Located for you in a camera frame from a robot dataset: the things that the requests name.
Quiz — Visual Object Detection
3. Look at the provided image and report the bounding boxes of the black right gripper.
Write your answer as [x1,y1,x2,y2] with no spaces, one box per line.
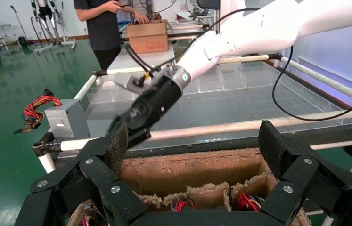
[116,74,184,149]

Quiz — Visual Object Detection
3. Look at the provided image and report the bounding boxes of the gray work table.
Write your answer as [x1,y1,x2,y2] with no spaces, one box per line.
[107,47,176,71]

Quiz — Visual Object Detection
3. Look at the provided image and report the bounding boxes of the closed brown cardboard box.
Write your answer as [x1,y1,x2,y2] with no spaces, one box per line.
[125,19,173,54]

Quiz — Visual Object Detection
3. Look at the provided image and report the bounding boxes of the white robot on stand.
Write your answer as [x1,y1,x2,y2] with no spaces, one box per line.
[30,0,76,53]

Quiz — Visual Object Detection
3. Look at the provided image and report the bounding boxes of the worn cardboard divider box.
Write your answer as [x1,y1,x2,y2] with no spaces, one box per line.
[66,148,312,226]

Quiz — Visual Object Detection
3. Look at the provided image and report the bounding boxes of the long white rack pipe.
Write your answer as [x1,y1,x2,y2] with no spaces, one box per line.
[60,107,352,152]

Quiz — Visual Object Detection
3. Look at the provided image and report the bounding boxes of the white lower rack rail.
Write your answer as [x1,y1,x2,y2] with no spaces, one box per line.
[309,139,352,151]

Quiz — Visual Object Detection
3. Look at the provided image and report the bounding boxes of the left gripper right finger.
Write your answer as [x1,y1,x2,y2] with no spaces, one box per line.
[258,120,352,226]

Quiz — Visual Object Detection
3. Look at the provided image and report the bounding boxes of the black monitor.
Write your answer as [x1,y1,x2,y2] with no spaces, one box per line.
[196,0,221,10]

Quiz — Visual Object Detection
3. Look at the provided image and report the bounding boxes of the clear acrylic divider tray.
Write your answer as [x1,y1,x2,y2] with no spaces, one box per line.
[87,61,286,105]

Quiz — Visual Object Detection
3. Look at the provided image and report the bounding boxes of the bystander right hand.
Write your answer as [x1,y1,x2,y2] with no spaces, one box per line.
[105,0,123,14]

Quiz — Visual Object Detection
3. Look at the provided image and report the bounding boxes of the black stand with round base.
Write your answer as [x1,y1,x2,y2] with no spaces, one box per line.
[9,4,30,48]

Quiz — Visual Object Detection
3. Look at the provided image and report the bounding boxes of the power supply red black wires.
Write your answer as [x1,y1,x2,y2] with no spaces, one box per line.
[238,192,265,213]

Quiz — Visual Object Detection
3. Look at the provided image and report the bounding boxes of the bystander left hand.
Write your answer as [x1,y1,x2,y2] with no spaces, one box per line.
[133,11,150,25]

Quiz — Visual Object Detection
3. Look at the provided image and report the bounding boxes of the power supply red wire loop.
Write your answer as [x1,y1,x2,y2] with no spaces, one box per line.
[171,199,195,213]

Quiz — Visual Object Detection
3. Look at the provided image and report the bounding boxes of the black cable with gold plug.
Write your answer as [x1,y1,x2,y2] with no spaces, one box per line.
[124,43,155,79]

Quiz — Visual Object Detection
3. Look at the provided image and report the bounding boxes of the gray power supply, black plug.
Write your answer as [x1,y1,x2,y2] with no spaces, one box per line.
[13,89,90,141]

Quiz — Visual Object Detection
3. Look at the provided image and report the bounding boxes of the person in black shirt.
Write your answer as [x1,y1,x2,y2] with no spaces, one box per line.
[73,0,137,71]

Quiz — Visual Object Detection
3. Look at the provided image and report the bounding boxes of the power supply small wire coil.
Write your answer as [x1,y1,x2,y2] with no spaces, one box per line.
[77,206,111,226]

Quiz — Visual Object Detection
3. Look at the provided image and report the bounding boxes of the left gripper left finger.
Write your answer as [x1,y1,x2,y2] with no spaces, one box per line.
[15,120,147,226]

